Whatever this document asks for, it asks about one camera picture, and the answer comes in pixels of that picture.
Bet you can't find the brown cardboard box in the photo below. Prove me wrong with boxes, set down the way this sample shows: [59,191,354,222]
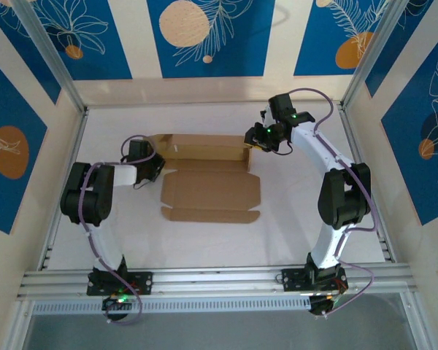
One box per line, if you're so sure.
[145,133,262,223]

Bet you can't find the thin black left wrist cable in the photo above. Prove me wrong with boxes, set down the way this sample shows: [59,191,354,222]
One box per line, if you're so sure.
[133,174,158,190]

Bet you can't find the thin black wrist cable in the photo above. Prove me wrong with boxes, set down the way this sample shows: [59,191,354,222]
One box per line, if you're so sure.
[133,174,158,190]
[273,140,295,156]

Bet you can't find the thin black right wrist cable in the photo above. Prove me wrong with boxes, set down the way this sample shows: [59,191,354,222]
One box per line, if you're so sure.
[273,140,295,156]

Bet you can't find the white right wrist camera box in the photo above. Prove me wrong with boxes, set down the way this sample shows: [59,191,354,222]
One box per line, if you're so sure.
[260,104,275,125]

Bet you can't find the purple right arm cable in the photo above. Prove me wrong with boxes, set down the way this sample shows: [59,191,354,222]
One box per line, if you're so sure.
[288,87,380,322]

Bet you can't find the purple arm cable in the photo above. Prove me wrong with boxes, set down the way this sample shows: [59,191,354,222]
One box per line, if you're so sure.
[288,87,380,322]
[79,134,158,326]

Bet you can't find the aluminium right side rail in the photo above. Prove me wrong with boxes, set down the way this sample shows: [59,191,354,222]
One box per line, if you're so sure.
[337,104,397,263]

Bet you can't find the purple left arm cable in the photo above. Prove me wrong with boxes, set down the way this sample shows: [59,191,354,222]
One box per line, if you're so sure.
[79,134,158,326]

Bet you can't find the aluminium left side rail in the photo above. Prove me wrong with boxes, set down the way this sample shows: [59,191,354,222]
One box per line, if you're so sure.
[38,109,91,271]

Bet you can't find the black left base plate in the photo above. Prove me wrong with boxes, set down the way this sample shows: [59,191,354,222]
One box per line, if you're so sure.
[86,270,154,296]

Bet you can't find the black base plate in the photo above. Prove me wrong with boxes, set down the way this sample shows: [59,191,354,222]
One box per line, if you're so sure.
[281,268,348,292]
[86,270,154,296]

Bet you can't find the aluminium right frame post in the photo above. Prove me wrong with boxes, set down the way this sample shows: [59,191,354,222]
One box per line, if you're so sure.
[341,0,415,109]

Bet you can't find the aluminium frame post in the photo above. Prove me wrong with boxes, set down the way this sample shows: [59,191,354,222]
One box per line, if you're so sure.
[11,0,88,114]
[341,0,415,109]

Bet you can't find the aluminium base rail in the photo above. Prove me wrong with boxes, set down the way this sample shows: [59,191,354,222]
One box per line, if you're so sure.
[16,262,419,303]

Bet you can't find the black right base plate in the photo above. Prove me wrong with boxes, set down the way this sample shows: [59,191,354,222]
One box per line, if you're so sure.
[281,268,348,292]

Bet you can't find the grey slotted cable duct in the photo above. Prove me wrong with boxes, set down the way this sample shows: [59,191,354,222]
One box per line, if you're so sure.
[31,295,312,315]

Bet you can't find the aluminium left frame post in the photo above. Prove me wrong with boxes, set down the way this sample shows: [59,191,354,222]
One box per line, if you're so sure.
[11,0,88,114]

